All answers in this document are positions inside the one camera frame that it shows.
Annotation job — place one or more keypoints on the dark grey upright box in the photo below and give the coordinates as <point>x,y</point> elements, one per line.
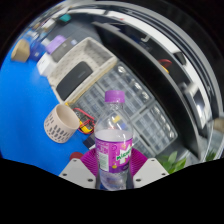
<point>65,51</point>

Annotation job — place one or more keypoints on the purple bag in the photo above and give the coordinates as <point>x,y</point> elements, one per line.
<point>55,43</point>

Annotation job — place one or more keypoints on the blue box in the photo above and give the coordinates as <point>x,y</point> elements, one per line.
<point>37,50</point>

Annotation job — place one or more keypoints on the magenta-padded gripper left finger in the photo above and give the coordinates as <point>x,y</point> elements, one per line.
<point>78,171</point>

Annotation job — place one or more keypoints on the black speaker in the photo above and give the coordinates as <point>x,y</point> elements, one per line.
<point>74,80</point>

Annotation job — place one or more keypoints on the beige patterned cup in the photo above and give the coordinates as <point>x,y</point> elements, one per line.
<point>60,126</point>

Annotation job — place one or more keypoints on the clear bottle with purple cap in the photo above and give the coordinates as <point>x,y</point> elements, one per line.
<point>114,150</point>

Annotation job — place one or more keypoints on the green potted plant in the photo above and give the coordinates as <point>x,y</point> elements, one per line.
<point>171,163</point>

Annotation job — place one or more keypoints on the white perforated crate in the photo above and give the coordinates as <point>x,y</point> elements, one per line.
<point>90,53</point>

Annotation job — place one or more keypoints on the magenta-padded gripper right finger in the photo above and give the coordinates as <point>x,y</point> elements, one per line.
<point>150,170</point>

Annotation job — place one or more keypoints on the yellow multimeter with red leads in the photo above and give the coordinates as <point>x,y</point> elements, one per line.
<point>85,126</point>

